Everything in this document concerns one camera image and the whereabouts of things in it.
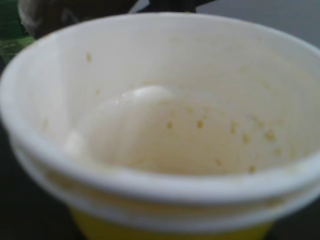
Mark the yellow paper cup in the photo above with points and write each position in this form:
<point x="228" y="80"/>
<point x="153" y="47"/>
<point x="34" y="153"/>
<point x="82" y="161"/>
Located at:
<point x="168" y="126"/>

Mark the green sprite bottle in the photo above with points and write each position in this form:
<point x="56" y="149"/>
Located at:
<point x="13" y="36"/>

